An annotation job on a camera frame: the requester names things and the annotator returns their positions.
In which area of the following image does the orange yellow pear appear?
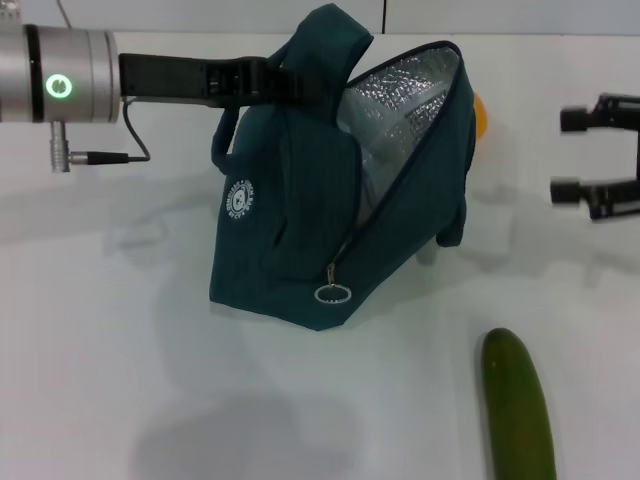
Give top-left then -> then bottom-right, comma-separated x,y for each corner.
471,91 -> 489,145

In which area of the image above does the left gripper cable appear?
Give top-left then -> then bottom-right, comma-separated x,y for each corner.
66,96 -> 152,166

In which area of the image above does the green cucumber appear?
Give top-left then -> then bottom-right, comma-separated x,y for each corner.
480,326 -> 558,480

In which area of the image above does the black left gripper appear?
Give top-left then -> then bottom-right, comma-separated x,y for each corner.
117,52 -> 347,108

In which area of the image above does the dark teal insulated lunch bag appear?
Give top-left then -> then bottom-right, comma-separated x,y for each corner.
207,3 -> 476,333

